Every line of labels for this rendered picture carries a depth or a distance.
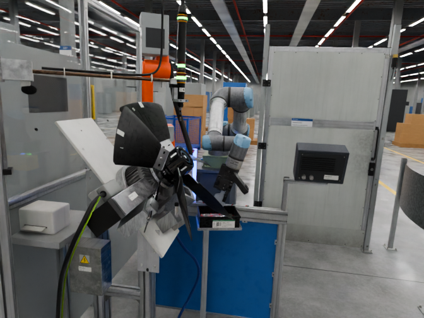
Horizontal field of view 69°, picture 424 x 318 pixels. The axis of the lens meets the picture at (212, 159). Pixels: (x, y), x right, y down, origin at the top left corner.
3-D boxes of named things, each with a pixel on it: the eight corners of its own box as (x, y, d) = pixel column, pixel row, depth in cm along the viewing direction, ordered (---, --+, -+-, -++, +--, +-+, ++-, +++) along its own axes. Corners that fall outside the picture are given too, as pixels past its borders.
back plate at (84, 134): (149, 277, 112) (151, 275, 112) (28, 125, 108) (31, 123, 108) (184, 221, 164) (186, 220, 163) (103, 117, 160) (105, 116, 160)
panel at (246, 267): (144, 305, 203) (144, 210, 190) (145, 303, 204) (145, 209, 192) (270, 323, 191) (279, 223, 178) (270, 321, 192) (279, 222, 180)
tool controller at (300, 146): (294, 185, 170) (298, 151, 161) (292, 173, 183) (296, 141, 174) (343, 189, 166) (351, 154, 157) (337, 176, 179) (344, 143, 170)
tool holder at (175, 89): (171, 101, 133) (171, 78, 131) (166, 101, 140) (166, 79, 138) (190, 102, 137) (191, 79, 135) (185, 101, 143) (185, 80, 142)
